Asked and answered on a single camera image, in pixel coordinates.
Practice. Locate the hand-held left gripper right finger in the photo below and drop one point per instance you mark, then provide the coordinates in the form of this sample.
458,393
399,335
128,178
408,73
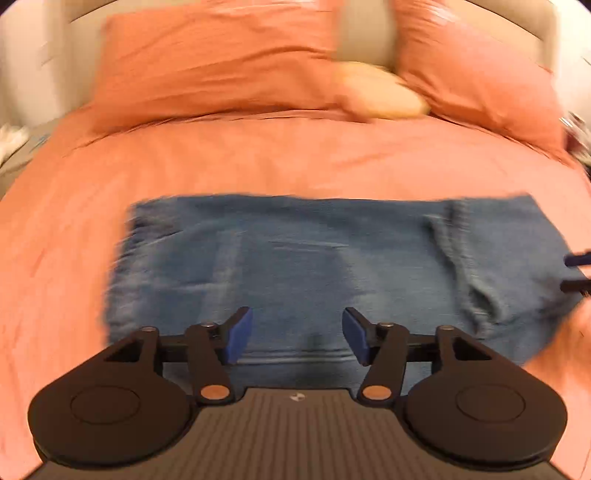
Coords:
355,335

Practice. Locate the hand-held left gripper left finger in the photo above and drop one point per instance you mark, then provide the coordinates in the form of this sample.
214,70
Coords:
239,333

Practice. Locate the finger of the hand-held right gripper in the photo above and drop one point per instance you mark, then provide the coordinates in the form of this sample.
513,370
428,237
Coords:
577,287
581,258

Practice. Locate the blue denim pants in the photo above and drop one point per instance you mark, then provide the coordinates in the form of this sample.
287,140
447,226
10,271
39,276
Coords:
300,258

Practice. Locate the bed with orange sheet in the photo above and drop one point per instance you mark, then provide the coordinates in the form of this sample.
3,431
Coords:
277,157

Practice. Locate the orange pillow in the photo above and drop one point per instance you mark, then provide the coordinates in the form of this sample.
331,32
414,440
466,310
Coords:
471,83
221,64

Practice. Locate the yellow cushion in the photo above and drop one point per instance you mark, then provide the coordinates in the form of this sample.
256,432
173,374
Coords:
383,94

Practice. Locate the beige nightstand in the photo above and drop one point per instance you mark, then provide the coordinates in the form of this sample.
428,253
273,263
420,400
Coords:
18,171

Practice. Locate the white crumpled cloth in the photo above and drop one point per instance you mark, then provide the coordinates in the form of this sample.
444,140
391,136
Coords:
10,141

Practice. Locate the beige upholstered headboard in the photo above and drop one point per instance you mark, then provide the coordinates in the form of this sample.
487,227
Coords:
364,32

